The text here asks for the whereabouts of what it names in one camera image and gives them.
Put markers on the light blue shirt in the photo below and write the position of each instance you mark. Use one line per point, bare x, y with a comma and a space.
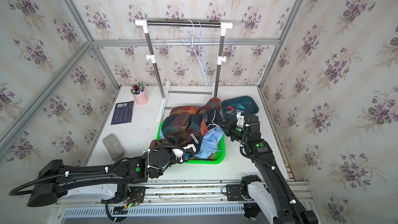
209, 150

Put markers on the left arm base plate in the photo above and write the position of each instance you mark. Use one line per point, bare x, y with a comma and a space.
133, 197

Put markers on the pink pen cup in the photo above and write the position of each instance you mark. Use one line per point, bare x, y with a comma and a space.
139, 94

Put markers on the light blue wire hanger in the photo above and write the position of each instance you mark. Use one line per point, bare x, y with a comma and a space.
197, 47

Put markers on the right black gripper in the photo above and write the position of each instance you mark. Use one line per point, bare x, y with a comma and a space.
229, 128

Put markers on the green plastic basket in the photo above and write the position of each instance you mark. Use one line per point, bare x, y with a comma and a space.
203, 145

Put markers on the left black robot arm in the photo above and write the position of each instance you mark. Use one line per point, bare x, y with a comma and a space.
55, 180

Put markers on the dark blue booklet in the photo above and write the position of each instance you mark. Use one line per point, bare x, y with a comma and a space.
123, 113

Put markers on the dark teal plastic bin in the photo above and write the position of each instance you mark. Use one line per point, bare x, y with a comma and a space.
244, 101

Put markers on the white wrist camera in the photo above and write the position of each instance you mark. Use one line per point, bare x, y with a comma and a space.
183, 154
240, 116

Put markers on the red clothespin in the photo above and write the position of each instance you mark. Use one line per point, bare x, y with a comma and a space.
230, 108

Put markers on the grey sponge block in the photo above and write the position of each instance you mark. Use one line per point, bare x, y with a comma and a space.
113, 146

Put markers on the dark plaid shirt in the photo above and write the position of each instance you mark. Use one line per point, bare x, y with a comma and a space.
194, 115

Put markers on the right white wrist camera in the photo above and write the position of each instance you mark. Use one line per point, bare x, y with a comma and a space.
240, 116

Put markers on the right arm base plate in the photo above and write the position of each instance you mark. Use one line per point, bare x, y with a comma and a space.
239, 193

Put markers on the white hanger of blue shirt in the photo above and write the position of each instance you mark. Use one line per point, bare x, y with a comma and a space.
192, 58

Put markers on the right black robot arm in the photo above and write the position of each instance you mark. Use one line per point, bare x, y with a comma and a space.
270, 190

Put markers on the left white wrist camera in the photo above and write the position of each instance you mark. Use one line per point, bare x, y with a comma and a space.
183, 154

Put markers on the metal clothes rack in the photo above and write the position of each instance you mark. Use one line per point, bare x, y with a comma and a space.
221, 59

